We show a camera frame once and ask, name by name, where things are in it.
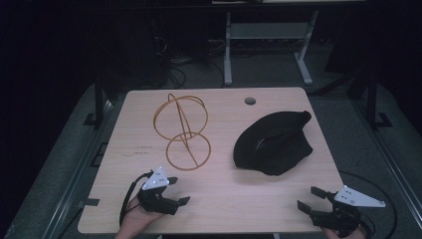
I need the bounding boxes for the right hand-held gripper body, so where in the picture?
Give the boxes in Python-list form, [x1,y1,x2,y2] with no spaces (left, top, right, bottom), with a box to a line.
[309,184,387,239]

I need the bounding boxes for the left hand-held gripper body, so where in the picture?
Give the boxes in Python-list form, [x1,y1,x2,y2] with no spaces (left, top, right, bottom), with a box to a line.
[136,166,180,216]

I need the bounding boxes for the gold wire hat stand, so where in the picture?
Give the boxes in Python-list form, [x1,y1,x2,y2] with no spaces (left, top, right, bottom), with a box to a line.
[152,93,213,172]

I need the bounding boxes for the black hat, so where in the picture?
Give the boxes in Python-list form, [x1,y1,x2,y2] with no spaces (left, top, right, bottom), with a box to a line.
[232,110,315,177]

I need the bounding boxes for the person's right hand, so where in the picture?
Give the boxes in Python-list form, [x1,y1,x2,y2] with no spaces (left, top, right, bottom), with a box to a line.
[320,226,366,239]

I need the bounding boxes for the person's left hand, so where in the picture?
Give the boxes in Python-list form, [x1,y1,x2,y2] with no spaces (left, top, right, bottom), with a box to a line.
[113,195,166,239]

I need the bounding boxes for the grey metal stand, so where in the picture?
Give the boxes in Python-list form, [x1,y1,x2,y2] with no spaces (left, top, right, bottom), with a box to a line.
[223,9,320,88]

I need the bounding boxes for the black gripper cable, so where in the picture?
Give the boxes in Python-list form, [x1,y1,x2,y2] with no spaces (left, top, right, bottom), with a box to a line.
[118,170,155,227]
[337,170,399,239]

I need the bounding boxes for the grey floor rail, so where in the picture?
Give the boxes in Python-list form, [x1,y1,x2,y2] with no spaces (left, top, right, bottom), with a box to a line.
[41,99,115,239]
[351,99,422,222]

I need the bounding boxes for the black stand post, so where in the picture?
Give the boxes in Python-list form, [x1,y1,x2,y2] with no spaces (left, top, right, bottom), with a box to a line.
[83,71,112,128]
[364,71,394,129]

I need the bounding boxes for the tangle of floor cables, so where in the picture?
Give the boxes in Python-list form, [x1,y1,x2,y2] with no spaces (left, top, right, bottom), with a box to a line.
[150,34,227,90]

